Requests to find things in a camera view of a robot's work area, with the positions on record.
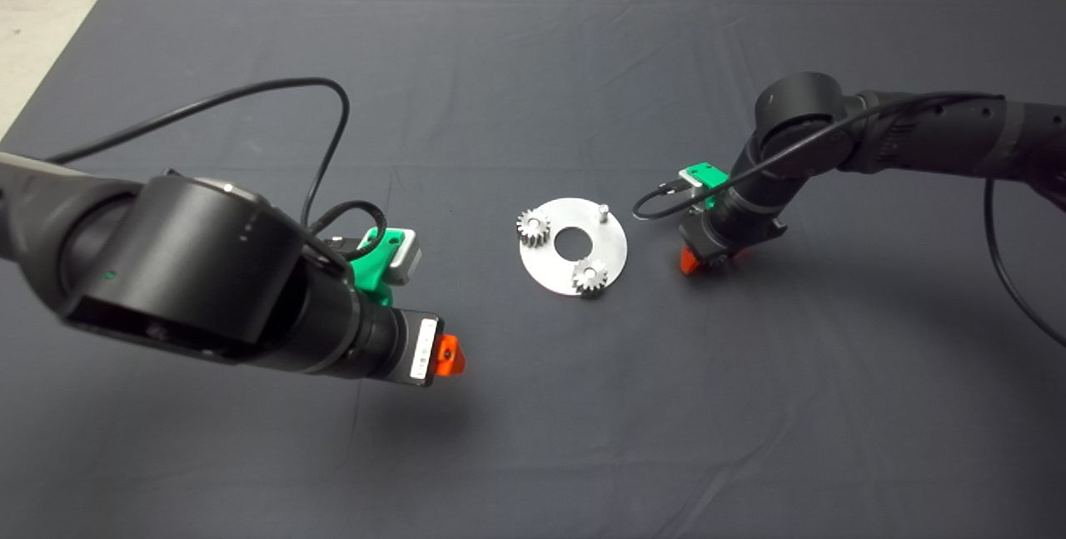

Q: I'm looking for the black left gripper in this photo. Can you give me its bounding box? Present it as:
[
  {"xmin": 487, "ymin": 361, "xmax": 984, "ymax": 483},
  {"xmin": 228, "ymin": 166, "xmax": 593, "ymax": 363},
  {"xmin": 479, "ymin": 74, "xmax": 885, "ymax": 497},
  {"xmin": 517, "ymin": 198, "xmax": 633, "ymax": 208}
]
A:
[{"xmin": 389, "ymin": 311, "xmax": 466, "ymax": 389}]

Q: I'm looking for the green right camera mount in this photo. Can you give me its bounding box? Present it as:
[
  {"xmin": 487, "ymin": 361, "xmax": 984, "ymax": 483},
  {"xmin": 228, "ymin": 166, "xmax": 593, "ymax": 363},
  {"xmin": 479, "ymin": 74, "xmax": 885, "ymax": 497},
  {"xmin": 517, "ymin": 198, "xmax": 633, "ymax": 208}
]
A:
[{"xmin": 683, "ymin": 162, "xmax": 731, "ymax": 211}]

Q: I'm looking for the green left camera mount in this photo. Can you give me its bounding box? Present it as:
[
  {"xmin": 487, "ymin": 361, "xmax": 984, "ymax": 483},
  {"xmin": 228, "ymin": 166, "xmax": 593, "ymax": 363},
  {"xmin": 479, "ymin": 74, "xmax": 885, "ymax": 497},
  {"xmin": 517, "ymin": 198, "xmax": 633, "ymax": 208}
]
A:
[{"xmin": 350, "ymin": 227, "xmax": 406, "ymax": 307}]

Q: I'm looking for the round metal plate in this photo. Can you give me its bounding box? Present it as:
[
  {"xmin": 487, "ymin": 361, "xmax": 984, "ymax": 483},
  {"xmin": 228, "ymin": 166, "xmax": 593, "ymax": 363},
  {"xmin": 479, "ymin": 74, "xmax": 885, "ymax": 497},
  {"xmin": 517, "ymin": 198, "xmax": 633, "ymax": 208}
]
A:
[{"xmin": 519, "ymin": 197, "xmax": 630, "ymax": 298}]

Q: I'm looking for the black left camera cable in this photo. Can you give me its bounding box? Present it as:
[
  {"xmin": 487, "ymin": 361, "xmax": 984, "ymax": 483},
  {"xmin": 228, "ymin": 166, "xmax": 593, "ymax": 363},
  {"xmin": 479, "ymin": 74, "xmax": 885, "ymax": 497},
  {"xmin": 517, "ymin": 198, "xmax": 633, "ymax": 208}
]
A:
[{"xmin": 46, "ymin": 77, "xmax": 388, "ymax": 263}]

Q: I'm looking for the small silver steel gear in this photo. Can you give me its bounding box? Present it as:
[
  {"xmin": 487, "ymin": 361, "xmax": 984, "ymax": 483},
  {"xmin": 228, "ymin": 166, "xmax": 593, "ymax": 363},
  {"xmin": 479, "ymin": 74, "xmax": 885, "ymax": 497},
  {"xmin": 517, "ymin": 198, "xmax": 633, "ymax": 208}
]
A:
[
  {"xmin": 516, "ymin": 208, "xmax": 552, "ymax": 247},
  {"xmin": 571, "ymin": 257, "xmax": 610, "ymax": 298}
]

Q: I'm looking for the dark grey table cloth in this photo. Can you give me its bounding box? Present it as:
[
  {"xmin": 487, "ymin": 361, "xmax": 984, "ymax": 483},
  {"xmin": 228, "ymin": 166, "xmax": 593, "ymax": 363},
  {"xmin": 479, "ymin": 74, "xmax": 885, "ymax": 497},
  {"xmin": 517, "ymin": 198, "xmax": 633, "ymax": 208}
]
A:
[{"xmin": 0, "ymin": 0, "xmax": 1066, "ymax": 539}]

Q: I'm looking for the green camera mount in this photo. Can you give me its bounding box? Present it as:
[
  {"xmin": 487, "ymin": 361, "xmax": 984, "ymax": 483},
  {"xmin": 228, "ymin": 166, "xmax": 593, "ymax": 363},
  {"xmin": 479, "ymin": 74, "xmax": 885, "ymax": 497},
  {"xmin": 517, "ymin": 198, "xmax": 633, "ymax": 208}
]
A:
[
  {"xmin": 350, "ymin": 227, "xmax": 406, "ymax": 307},
  {"xmin": 683, "ymin": 162, "xmax": 731, "ymax": 211}
]

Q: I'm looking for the silver left camera box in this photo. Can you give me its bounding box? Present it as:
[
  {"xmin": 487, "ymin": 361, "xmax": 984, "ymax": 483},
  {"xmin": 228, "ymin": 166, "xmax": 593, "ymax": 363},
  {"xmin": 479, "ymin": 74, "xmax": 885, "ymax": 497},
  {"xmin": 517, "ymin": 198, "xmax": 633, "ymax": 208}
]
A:
[{"xmin": 388, "ymin": 229, "xmax": 422, "ymax": 287}]

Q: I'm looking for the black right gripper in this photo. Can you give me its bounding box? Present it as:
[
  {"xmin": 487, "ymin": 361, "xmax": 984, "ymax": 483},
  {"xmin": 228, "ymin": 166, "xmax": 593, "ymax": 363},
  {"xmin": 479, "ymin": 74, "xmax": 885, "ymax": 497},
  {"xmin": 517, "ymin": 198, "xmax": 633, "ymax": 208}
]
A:
[{"xmin": 677, "ymin": 214, "xmax": 788, "ymax": 276}]

